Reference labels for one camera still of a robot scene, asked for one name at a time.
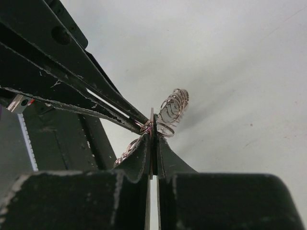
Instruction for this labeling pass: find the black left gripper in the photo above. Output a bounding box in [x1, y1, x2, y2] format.
[0, 0, 144, 134]

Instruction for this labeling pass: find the grey slotted cable duct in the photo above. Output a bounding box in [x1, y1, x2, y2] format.
[18, 114, 38, 172]

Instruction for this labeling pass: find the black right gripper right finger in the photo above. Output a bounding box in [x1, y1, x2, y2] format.
[157, 137, 304, 230]

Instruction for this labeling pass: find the large metal keyring blue handle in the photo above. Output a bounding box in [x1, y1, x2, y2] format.
[113, 88, 189, 168]

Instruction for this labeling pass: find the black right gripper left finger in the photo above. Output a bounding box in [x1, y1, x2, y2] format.
[0, 134, 150, 230]

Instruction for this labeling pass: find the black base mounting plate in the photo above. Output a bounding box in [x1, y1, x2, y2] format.
[23, 101, 116, 171]

